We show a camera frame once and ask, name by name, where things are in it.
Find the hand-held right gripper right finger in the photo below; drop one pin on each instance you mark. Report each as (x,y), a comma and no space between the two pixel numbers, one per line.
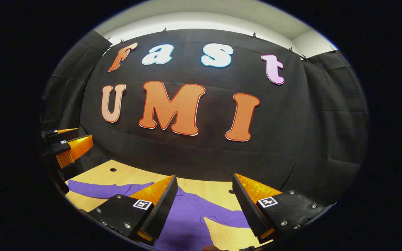
(248,209)

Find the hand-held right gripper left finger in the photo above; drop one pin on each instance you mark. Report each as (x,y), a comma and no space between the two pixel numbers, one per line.
(164,205)

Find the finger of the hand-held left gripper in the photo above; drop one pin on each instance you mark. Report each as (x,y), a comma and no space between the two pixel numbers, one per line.
(75,150)
(59,135)

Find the purple shirt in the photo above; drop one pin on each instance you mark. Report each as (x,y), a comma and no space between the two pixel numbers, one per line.
(187,216)

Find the black backdrop cloth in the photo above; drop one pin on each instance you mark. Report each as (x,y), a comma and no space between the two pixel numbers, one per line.
(204,153)

